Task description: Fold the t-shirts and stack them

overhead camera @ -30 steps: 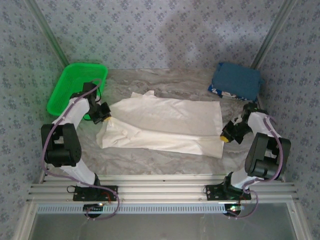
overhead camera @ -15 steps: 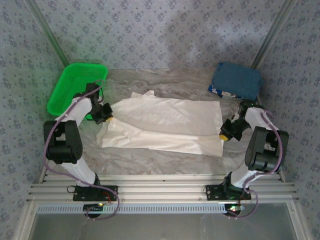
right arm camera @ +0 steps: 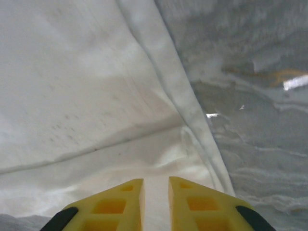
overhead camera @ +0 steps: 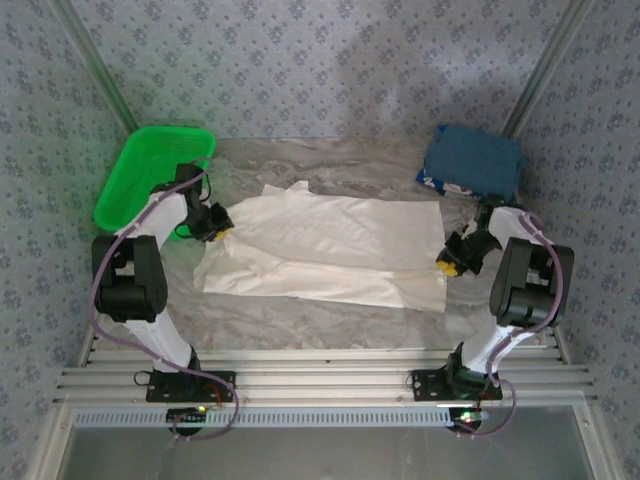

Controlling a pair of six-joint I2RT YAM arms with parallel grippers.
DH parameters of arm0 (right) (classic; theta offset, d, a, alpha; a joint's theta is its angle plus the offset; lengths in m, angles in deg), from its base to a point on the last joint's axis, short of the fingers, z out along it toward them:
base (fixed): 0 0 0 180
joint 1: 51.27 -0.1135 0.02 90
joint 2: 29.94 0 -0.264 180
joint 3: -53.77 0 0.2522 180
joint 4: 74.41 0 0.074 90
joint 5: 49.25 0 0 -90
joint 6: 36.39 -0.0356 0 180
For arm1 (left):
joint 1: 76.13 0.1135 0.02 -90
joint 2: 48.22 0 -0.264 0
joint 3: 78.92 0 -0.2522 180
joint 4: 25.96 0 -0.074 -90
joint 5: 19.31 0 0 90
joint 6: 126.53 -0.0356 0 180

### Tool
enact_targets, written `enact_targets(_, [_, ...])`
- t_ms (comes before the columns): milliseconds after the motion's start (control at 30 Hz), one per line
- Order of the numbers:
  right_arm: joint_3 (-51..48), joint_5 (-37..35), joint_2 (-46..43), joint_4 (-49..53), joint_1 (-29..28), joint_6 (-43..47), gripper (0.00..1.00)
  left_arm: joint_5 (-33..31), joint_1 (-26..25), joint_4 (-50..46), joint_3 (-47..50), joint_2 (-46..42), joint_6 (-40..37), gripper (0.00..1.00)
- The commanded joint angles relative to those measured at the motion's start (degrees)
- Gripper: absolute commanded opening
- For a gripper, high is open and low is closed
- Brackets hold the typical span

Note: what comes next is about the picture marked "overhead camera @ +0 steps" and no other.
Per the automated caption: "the white t-shirt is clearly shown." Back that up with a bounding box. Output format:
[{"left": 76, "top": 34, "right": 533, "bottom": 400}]
[{"left": 192, "top": 180, "right": 448, "bottom": 315}]

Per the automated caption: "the green plastic basket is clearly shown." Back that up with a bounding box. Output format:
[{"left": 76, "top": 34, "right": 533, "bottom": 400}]
[{"left": 93, "top": 125, "right": 217, "bottom": 242}]

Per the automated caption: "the folded royal blue printed t-shirt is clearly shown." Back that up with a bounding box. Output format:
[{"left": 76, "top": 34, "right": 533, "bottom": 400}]
[{"left": 415, "top": 167, "right": 516, "bottom": 206}]

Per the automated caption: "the folded blue-grey t-shirt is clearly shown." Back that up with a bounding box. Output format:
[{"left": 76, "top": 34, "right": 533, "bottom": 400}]
[{"left": 423, "top": 123, "right": 530, "bottom": 202}]

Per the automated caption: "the controller board with LED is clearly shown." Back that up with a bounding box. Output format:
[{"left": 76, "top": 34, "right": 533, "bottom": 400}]
[
  {"left": 447, "top": 406, "right": 490, "bottom": 434},
  {"left": 167, "top": 406, "right": 210, "bottom": 434}
]

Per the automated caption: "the grey glossy lower panel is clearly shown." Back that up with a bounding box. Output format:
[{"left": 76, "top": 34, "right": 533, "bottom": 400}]
[{"left": 57, "top": 427, "right": 599, "bottom": 480}]

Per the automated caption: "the black thin camera cable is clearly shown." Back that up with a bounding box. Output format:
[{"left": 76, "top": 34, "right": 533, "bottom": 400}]
[{"left": 171, "top": 168, "right": 214, "bottom": 243}]

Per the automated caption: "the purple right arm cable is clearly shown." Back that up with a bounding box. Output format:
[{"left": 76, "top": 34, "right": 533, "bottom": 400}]
[{"left": 452, "top": 212, "right": 570, "bottom": 441}]

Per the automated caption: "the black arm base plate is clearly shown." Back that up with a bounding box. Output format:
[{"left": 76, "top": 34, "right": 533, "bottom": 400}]
[
  {"left": 410, "top": 368, "right": 504, "bottom": 404},
  {"left": 145, "top": 369, "right": 237, "bottom": 404}
]

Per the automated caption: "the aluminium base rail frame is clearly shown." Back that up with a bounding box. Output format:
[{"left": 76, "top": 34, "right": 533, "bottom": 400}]
[{"left": 52, "top": 347, "right": 599, "bottom": 407}]

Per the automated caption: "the aluminium corner post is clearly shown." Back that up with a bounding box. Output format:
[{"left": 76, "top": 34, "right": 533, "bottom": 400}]
[
  {"left": 49, "top": 0, "right": 140, "bottom": 132},
  {"left": 499, "top": 0, "right": 596, "bottom": 139}
]

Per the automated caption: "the grey slotted cable duct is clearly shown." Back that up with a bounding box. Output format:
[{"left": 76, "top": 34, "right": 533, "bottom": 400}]
[{"left": 73, "top": 408, "right": 454, "bottom": 430}]

